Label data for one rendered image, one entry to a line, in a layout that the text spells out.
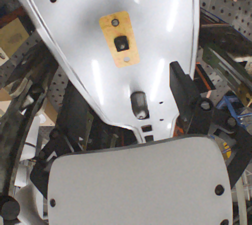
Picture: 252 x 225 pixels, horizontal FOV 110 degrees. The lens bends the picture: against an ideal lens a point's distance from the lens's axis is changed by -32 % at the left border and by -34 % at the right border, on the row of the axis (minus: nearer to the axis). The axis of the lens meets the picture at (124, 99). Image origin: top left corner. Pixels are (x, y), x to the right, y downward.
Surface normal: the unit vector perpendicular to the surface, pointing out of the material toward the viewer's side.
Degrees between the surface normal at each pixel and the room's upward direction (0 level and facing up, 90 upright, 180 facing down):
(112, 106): 0
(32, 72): 90
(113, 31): 0
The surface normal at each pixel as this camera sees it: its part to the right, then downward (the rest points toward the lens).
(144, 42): 0.06, 0.79
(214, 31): -0.25, -0.58
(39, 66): 0.97, -0.20
